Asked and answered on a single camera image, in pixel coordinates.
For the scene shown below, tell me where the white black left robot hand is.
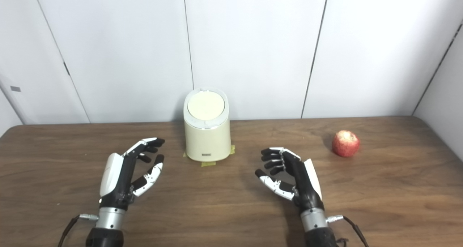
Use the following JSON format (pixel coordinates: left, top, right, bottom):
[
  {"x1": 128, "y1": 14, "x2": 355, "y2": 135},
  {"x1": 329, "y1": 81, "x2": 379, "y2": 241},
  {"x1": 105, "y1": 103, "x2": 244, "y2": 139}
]
[{"x1": 99, "y1": 137, "x2": 166, "y2": 210}]

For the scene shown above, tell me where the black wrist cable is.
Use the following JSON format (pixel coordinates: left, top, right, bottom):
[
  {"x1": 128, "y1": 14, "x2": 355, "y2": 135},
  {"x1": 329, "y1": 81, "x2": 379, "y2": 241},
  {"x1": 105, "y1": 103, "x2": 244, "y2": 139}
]
[
  {"x1": 326, "y1": 214, "x2": 369, "y2": 247},
  {"x1": 58, "y1": 214, "x2": 99, "y2": 247}
]

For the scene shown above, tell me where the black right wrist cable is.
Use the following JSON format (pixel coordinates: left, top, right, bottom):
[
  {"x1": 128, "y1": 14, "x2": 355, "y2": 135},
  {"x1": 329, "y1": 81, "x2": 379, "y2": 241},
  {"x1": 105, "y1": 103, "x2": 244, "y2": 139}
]
[{"x1": 326, "y1": 214, "x2": 369, "y2": 247}]

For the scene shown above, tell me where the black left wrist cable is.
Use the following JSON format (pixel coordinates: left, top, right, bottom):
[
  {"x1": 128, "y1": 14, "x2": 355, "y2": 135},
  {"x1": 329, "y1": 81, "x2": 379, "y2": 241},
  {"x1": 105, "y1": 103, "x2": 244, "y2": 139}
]
[{"x1": 58, "y1": 214, "x2": 99, "y2": 247}]

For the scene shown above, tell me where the red apple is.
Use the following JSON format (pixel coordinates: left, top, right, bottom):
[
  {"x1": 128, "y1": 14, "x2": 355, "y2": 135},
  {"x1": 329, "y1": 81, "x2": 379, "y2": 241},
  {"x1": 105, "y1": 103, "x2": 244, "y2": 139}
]
[{"x1": 332, "y1": 130, "x2": 361, "y2": 158}]

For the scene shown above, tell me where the cream round bin lid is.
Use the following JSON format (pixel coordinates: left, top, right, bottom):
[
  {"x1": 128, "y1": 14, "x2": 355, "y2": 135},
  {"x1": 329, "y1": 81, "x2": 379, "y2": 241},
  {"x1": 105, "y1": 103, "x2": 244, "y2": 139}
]
[{"x1": 187, "y1": 90, "x2": 225, "y2": 120}]

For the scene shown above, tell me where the cream-colored bin body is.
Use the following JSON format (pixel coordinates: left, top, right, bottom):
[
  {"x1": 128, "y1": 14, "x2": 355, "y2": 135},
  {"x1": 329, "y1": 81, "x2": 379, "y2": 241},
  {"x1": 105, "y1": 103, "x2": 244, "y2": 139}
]
[{"x1": 183, "y1": 88, "x2": 232, "y2": 162}]

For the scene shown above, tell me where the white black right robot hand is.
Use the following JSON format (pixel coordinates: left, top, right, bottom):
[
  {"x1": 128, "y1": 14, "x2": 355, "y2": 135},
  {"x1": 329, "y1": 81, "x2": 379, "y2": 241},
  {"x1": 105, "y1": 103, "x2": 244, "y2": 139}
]
[{"x1": 255, "y1": 147, "x2": 325, "y2": 212}]

